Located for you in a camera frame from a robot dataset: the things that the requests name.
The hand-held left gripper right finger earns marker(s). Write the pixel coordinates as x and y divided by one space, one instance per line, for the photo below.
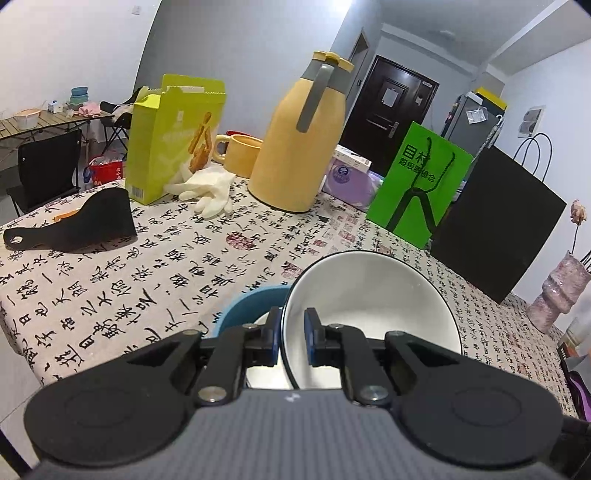
310 339

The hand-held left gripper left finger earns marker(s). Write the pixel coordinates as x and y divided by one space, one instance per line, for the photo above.
275 337

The white bowl black rim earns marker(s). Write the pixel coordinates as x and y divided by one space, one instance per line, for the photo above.
369 295
272 378

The blue bowl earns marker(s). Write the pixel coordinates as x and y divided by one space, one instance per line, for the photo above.
249 304

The stack of teal bowls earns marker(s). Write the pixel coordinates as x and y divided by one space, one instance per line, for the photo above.
78 94

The calligraphy print tablecloth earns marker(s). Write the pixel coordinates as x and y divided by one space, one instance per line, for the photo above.
138 295

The white rubber glove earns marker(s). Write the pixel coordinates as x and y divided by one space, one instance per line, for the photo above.
212 189

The purple tissue pack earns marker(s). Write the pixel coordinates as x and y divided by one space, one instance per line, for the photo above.
346 182

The yellow mug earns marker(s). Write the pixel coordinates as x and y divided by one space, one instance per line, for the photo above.
240 157

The yellow thermos jug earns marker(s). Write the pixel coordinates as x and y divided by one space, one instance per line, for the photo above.
295 152

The green paper bag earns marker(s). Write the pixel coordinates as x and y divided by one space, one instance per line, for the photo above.
415 184

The flat white box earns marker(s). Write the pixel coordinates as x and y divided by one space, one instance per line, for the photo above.
353 157

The black paper bag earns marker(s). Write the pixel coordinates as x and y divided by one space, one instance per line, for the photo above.
498 221

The yellow-green snack box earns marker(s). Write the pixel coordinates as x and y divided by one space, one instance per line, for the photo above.
157 147

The red plastic bag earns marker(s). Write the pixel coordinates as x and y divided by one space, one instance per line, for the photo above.
106 170

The pink ceramic vase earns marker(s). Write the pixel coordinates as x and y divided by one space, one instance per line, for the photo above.
558 290

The dark entrance door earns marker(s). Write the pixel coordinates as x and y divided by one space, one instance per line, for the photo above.
369 92

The grey refrigerator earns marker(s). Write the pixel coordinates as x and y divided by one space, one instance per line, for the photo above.
457 124

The purple cloth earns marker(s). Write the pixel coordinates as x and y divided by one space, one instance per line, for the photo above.
581 392

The white folded umbrella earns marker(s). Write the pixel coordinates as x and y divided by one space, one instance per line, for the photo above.
494 131

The clear plastic pouch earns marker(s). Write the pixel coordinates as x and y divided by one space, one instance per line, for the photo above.
477 115

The grey interior door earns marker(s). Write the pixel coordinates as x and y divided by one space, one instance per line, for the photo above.
358 60

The black chair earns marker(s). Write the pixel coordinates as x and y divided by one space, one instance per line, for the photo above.
46 161

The yellow box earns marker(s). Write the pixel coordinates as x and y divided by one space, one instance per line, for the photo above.
491 98

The wooden folding table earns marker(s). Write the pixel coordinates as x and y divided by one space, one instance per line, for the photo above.
27 124

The round ceiling lamp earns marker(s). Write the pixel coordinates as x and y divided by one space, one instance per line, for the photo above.
444 34

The framed wall picture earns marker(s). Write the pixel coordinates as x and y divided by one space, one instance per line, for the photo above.
531 122

